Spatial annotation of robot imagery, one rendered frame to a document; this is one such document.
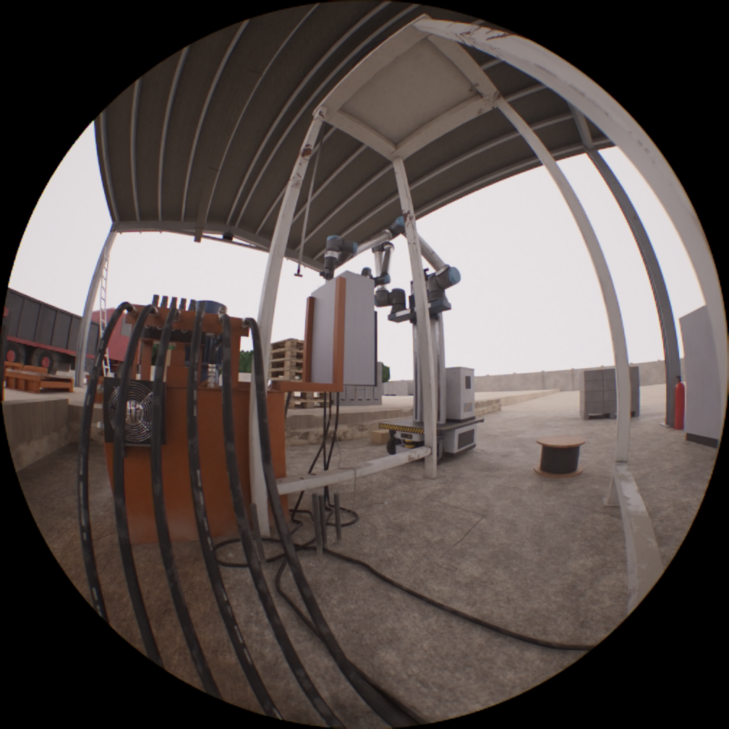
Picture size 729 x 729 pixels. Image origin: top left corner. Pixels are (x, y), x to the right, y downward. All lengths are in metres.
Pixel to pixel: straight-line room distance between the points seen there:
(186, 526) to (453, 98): 2.72
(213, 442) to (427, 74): 2.29
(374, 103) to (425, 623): 2.51
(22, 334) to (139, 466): 7.75
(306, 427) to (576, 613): 2.70
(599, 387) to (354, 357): 4.53
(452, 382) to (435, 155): 4.34
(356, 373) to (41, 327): 8.53
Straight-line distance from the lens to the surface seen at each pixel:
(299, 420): 2.75
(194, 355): 0.63
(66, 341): 9.18
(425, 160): 5.42
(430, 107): 2.06
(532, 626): 0.80
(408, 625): 0.76
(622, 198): 4.81
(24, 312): 8.59
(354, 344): 1.23
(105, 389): 0.88
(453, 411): 2.36
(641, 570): 0.67
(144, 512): 1.07
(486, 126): 5.18
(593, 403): 5.06
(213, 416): 0.96
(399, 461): 1.42
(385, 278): 2.28
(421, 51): 1.92
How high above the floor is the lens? 0.61
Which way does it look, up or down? 6 degrees up
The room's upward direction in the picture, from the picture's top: straight up
